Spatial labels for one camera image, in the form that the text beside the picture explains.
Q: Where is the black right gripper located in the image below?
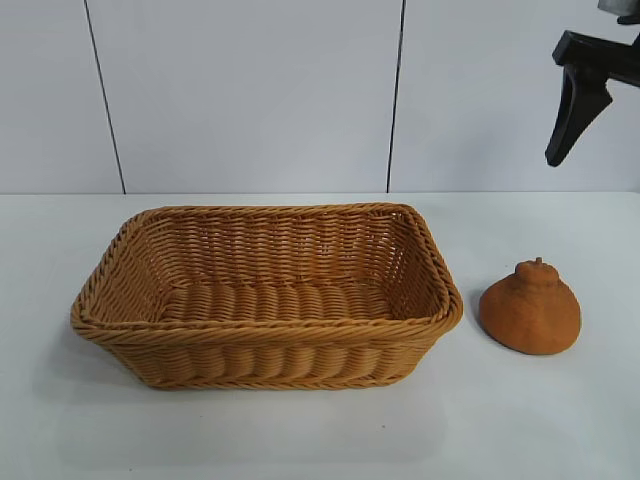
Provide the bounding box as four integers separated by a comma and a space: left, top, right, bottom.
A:
544, 29, 640, 169

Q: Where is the orange knobbed citrus fruit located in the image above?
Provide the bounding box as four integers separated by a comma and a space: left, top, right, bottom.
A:
478, 257, 584, 356

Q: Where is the woven tan wicker basket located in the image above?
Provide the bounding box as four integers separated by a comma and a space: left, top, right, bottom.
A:
69, 202, 464, 391

